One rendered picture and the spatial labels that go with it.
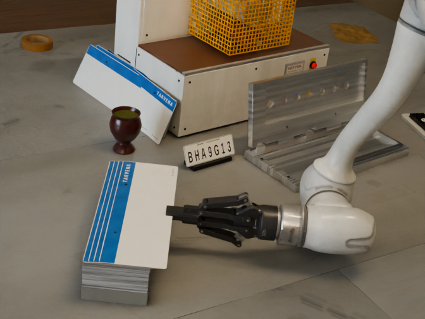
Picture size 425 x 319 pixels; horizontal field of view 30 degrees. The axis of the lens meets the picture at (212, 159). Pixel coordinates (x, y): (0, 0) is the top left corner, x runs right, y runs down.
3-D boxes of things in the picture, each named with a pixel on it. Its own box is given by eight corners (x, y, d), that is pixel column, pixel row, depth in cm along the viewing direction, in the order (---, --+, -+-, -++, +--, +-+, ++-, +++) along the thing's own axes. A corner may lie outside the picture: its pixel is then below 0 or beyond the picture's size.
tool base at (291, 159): (295, 193, 200) (298, 180, 199) (243, 157, 214) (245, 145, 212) (407, 155, 226) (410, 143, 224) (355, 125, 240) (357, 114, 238)
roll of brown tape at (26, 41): (58, 45, 269) (58, 38, 268) (43, 54, 261) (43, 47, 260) (31, 38, 272) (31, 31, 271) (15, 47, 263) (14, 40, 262)
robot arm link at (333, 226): (301, 261, 168) (296, 228, 180) (374, 268, 168) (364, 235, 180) (310, 217, 163) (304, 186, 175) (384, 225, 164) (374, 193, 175)
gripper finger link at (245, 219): (250, 224, 168) (251, 218, 167) (197, 217, 167) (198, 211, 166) (249, 214, 171) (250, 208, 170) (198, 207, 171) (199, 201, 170)
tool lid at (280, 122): (252, 84, 204) (248, 82, 206) (252, 153, 211) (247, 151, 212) (367, 59, 230) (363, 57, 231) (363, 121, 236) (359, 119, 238)
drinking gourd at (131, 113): (100, 149, 209) (102, 111, 204) (123, 138, 216) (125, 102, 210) (124, 161, 205) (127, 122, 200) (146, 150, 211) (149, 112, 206)
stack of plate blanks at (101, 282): (147, 306, 156) (150, 268, 152) (80, 299, 155) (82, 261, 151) (162, 199, 191) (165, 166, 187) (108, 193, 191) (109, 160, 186)
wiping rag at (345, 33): (382, 45, 306) (383, 41, 305) (339, 42, 303) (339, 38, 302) (365, 25, 325) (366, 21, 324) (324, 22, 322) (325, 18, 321)
